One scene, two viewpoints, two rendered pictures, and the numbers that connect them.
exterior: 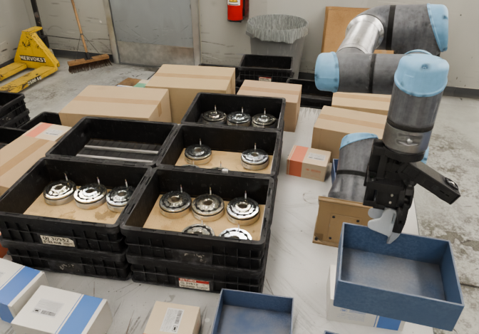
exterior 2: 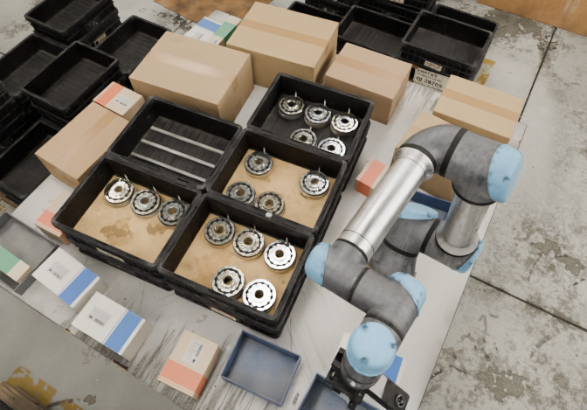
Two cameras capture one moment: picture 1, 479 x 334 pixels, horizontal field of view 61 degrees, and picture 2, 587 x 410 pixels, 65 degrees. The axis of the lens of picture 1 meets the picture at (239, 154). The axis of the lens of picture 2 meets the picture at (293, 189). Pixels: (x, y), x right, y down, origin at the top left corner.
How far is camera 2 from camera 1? 71 cm
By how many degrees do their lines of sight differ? 27
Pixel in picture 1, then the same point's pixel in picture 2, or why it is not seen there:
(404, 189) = (355, 393)
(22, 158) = (90, 138)
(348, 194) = (383, 270)
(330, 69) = (315, 274)
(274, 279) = (297, 321)
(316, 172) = not seen: hidden behind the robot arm
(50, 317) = (100, 326)
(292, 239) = not seen: hidden behind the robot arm
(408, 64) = (353, 348)
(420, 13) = (480, 163)
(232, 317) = (249, 351)
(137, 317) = (173, 330)
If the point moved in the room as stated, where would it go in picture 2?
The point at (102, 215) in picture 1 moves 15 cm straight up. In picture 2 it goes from (153, 229) to (140, 207)
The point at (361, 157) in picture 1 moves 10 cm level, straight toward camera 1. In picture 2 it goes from (408, 237) to (392, 263)
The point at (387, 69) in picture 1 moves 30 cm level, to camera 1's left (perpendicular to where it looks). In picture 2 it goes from (363, 302) to (203, 263)
